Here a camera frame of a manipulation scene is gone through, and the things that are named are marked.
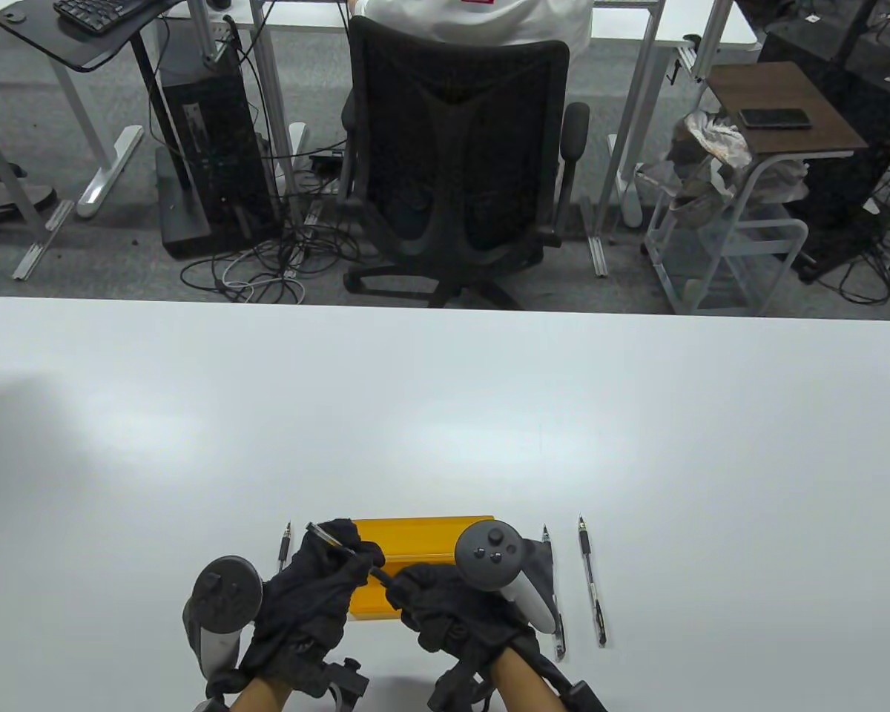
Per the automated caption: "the person's right hand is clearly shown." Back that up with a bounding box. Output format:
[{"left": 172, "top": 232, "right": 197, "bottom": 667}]
[{"left": 384, "top": 564, "right": 546, "bottom": 662}]

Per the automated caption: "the person's left hand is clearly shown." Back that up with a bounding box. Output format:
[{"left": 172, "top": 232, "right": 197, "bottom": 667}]
[{"left": 230, "top": 518, "right": 386, "bottom": 698}]

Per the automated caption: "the dark grey hand controller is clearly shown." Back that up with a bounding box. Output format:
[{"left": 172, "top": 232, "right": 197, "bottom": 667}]
[
  {"left": 455, "top": 521, "right": 558, "bottom": 636},
  {"left": 183, "top": 556, "right": 263, "bottom": 678}
]

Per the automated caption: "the orange plastic pen case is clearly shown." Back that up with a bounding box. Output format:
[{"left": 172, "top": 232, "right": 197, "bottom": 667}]
[{"left": 347, "top": 515, "right": 496, "bottom": 621}]

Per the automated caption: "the person's left forearm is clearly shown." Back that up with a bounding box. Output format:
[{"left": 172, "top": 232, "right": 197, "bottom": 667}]
[{"left": 228, "top": 673, "right": 295, "bottom": 712}]

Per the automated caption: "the person's right forearm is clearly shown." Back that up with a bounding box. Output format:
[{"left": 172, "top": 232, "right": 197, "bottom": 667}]
[{"left": 493, "top": 647, "right": 566, "bottom": 712}]

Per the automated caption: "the black mesh office chair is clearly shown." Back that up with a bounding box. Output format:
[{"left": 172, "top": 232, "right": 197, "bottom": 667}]
[{"left": 339, "top": 16, "right": 592, "bottom": 311}]

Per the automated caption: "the black computer tower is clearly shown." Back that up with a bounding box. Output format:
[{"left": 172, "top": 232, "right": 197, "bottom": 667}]
[{"left": 154, "top": 50, "right": 283, "bottom": 260}]

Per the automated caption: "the white metal cart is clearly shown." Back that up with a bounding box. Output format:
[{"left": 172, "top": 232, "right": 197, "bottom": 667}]
[{"left": 642, "top": 152, "right": 818, "bottom": 317}]

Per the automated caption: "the white desk with metal legs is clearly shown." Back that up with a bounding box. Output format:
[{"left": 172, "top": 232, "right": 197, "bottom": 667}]
[{"left": 189, "top": 0, "right": 761, "bottom": 280}]

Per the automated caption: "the crumpled grey plastic bag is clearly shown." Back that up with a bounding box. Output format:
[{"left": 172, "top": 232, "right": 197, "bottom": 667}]
[{"left": 664, "top": 110, "right": 754, "bottom": 223}]

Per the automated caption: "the white cloth bundle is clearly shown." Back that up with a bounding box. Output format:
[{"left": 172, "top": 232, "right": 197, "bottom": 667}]
[{"left": 749, "top": 157, "right": 811, "bottom": 205}]

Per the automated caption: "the black equipment case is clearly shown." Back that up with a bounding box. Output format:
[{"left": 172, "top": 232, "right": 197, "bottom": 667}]
[{"left": 758, "top": 19, "right": 890, "bottom": 284}]

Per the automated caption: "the black smartphone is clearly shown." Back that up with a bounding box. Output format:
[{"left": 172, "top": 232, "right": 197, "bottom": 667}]
[{"left": 738, "top": 108, "right": 814, "bottom": 131}]

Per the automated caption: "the black desk with white legs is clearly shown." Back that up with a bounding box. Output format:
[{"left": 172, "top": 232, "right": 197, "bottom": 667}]
[{"left": 0, "top": 0, "right": 188, "bottom": 220}]

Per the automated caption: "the brown wooden side table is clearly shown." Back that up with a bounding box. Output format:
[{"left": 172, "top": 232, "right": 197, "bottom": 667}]
[{"left": 708, "top": 62, "right": 871, "bottom": 158}]

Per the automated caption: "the black keyboard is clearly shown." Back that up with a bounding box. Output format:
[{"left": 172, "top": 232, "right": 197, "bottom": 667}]
[{"left": 53, "top": 0, "right": 158, "bottom": 36}]

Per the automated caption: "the right wrist camera unit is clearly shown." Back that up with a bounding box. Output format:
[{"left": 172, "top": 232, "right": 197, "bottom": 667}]
[{"left": 427, "top": 659, "right": 499, "bottom": 712}]

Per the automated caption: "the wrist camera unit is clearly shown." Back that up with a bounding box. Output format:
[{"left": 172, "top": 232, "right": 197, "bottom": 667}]
[
  {"left": 427, "top": 659, "right": 499, "bottom": 712},
  {"left": 308, "top": 657, "right": 370, "bottom": 707}
]

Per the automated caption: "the left wrist camera unit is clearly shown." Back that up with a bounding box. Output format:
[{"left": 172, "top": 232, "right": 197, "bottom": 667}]
[{"left": 308, "top": 657, "right": 370, "bottom": 707}]

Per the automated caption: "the white cable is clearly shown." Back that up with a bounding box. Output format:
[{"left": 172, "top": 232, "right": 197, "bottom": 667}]
[{"left": 221, "top": 248, "right": 306, "bottom": 303}]

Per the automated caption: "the white desk with floor rail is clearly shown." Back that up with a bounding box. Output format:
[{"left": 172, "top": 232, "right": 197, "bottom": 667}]
[{"left": 0, "top": 21, "right": 76, "bottom": 283}]

